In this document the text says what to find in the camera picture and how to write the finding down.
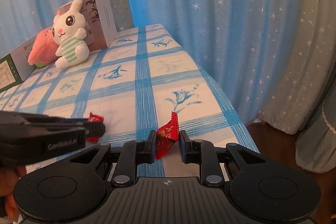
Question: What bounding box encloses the small red gold candy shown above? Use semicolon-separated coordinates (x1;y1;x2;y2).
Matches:
86;112;105;143

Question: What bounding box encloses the large red candy pack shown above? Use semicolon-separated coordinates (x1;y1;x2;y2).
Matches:
155;112;179;160

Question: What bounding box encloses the person's left hand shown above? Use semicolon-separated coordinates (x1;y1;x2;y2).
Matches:
1;166;27;222

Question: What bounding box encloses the green white carton box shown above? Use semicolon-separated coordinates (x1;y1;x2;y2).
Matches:
0;36;37;92

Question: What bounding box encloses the blue checked tablecloth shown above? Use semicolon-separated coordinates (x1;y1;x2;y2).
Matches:
0;23;261;179

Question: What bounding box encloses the pink peach plush toy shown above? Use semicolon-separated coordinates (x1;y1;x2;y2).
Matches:
28;27;59;68

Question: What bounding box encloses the white bunny plush toy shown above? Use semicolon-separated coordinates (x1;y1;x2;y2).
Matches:
52;0;89;69

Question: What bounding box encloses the grey brown upright box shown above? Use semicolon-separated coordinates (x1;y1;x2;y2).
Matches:
59;0;118;53

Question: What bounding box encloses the blue star curtain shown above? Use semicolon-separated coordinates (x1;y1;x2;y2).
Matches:
1;0;335;173

